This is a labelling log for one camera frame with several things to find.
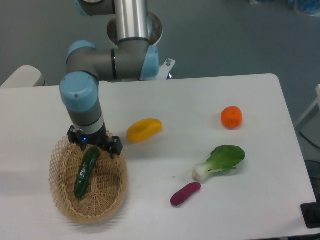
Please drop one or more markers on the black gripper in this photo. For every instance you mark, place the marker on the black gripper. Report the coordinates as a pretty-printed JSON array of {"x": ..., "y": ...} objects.
[{"x": 112, "y": 145}]

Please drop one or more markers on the green cucumber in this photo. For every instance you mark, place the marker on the green cucumber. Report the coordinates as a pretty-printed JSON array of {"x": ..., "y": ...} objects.
[{"x": 89, "y": 161}]

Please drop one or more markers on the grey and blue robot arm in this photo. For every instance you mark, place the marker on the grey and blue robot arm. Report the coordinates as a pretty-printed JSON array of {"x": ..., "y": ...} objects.
[{"x": 133, "y": 59}]

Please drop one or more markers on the woven wicker basket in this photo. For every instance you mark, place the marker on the woven wicker basket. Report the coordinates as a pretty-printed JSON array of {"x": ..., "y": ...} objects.
[{"x": 107, "y": 186}]

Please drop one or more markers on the yellow mango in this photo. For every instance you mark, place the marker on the yellow mango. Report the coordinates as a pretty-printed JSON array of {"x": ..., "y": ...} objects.
[{"x": 143, "y": 130}]

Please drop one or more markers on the purple sweet potato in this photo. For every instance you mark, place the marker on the purple sweet potato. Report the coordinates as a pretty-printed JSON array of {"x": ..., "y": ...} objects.
[{"x": 185, "y": 193}]

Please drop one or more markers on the white chair back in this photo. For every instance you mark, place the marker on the white chair back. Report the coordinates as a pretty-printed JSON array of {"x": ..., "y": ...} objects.
[{"x": 25, "y": 76}]

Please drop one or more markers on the green bok choy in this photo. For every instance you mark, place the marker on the green bok choy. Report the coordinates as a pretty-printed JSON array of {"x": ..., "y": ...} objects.
[{"x": 223, "y": 158}]

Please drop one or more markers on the orange tangerine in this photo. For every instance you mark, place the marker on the orange tangerine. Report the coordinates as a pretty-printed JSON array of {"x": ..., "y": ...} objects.
[{"x": 231, "y": 117}]

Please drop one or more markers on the white furniture at right edge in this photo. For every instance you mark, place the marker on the white furniture at right edge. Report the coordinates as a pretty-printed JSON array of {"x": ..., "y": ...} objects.
[{"x": 309, "y": 113}]

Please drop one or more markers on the blue object top right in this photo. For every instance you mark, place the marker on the blue object top right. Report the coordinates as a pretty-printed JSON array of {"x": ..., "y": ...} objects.
[{"x": 307, "y": 7}]

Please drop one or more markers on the black table cable port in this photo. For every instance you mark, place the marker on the black table cable port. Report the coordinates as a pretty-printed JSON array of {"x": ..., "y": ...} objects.
[{"x": 311, "y": 214}]

